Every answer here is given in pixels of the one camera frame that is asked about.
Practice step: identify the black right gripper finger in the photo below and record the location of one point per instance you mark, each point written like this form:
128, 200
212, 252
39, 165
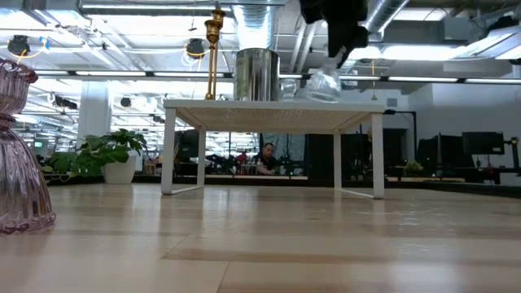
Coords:
352, 38

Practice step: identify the clear ribbed glass candle holder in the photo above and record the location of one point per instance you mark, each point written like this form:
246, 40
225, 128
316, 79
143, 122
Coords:
323, 87

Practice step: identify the mercury glass holder with tag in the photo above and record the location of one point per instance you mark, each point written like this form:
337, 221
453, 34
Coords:
256, 77

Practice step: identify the pink ribbed glass candle holder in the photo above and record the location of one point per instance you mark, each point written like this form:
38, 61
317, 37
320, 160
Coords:
20, 183

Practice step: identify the brass hanging pendant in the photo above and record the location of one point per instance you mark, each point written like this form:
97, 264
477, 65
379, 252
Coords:
373, 98

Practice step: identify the white perforated shelf table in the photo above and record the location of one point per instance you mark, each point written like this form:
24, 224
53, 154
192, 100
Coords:
277, 105

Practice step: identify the black cabinet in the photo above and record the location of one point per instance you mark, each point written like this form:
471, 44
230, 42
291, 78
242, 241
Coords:
319, 156

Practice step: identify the small green desk plant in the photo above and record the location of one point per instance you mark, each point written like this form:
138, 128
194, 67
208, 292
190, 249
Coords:
413, 169

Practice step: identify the dark computer monitor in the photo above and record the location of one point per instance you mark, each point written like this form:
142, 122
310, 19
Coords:
447, 150

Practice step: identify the person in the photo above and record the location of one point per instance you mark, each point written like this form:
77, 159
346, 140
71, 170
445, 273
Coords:
266, 160

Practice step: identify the black computer monitor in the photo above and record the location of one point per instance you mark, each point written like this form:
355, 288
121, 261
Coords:
482, 143

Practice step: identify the black screen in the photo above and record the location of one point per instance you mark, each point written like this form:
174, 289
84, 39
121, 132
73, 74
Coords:
187, 146

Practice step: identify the long linear ceiling light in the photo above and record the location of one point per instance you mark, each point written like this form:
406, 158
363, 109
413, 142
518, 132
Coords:
122, 74

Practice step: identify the white pillar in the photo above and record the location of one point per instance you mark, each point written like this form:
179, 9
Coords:
93, 114

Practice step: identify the green plant in white pot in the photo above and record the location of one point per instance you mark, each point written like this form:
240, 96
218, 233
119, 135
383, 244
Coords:
120, 171

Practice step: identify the silver slanted ceiling duct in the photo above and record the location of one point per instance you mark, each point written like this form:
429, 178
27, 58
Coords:
386, 12

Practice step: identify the silver spiral ceiling duct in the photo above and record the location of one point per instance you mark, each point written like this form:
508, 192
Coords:
254, 24

